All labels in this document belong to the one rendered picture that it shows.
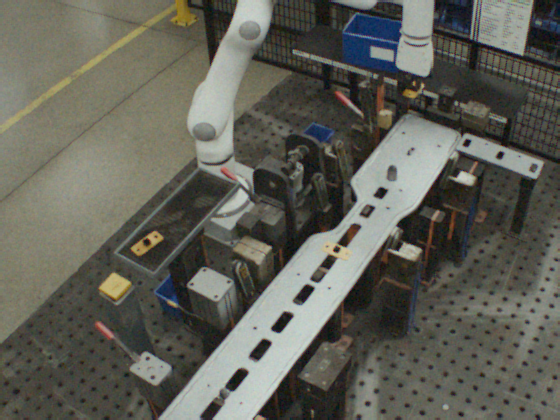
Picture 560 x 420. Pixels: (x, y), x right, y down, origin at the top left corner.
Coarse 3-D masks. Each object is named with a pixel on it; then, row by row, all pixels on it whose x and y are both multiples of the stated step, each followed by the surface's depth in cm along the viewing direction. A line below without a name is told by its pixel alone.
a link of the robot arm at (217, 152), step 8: (200, 88) 211; (232, 112) 219; (232, 120) 220; (232, 128) 220; (224, 136) 218; (200, 144) 218; (208, 144) 217; (216, 144) 217; (224, 144) 218; (232, 144) 221; (200, 152) 218; (208, 152) 217; (216, 152) 217; (224, 152) 218; (232, 152) 222; (200, 160) 221; (208, 160) 219; (216, 160) 219; (224, 160) 220
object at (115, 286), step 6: (114, 276) 166; (120, 276) 166; (108, 282) 165; (114, 282) 164; (120, 282) 164; (126, 282) 164; (102, 288) 163; (108, 288) 163; (114, 288) 163; (120, 288) 163; (126, 288) 164; (108, 294) 162; (114, 294) 162; (120, 294) 162
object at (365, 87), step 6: (360, 84) 208; (366, 84) 209; (360, 90) 209; (366, 90) 210; (372, 90) 207; (360, 96) 210; (366, 96) 209; (366, 102) 210; (372, 102) 213; (366, 108) 212; (372, 108) 215; (366, 114) 214; (372, 114) 216; (366, 120) 215; (372, 120) 218
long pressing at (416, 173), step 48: (384, 144) 220; (432, 144) 220; (336, 240) 193; (384, 240) 193; (288, 288) 182; (336, 288) 181; (240, 336) 171; (288, 336) 171; (192, 384) 161; (240, 384) 161
